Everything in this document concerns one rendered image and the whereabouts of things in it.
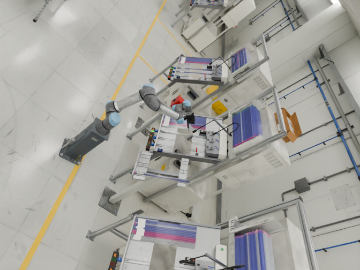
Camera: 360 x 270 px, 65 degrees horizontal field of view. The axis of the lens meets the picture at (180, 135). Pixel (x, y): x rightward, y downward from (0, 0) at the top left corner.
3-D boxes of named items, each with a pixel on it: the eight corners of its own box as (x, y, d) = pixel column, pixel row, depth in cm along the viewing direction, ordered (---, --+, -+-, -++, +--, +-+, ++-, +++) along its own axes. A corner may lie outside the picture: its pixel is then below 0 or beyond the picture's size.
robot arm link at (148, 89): (102, 115, 265) (152, 92, 248) (102, 102, 272) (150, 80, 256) (110, 120, 274) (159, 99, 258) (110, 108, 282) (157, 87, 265)
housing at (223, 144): (216, 163, 293) (219, 154, 283) (217, 132, 329) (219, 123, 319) (224, 164, 292) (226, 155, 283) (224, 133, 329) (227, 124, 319)
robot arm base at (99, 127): (94, 130, 264) (99, 125, 259) (97, 119, 274) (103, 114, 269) (106, 138, 272) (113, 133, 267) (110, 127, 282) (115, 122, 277)
